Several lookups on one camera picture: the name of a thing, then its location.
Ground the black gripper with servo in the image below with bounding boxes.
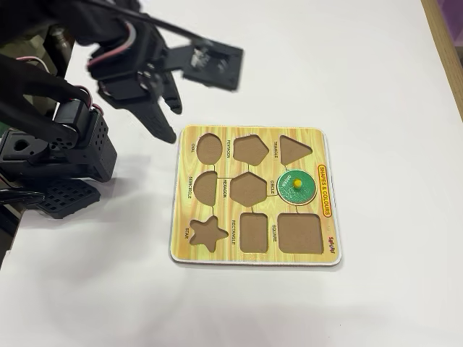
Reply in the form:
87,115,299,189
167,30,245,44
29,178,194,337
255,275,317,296
97,32,184,145

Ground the green circle piece yellow pin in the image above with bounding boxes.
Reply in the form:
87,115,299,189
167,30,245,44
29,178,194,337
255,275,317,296
276,168,318,207

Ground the black robot base with clamp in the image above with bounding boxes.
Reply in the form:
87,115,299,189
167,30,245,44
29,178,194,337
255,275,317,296
0,128,102,220

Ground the wooden shape puzzle board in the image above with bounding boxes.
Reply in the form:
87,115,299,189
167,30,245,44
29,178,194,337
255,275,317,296
169,124,344,267

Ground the steel bottle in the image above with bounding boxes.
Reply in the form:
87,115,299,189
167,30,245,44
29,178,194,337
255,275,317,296
48,25,73,77

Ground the light wooden edge strip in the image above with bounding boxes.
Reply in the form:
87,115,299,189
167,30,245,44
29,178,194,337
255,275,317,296
421,0,463,120

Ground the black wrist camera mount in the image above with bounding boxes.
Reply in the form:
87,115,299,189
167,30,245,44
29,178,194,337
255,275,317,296
168,39,244,91

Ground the black camera cable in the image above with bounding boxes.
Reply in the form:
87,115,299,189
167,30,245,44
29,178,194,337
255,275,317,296
108,5,207,44

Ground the black base cable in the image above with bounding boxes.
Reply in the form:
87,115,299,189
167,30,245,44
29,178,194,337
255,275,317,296
0,188,45,205

